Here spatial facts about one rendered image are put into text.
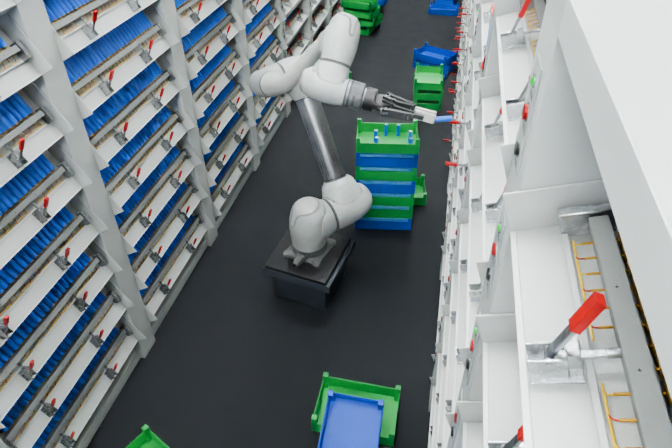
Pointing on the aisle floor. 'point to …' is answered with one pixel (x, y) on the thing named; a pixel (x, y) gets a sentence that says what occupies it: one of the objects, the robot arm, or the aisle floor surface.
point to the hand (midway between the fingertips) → (424, 115)
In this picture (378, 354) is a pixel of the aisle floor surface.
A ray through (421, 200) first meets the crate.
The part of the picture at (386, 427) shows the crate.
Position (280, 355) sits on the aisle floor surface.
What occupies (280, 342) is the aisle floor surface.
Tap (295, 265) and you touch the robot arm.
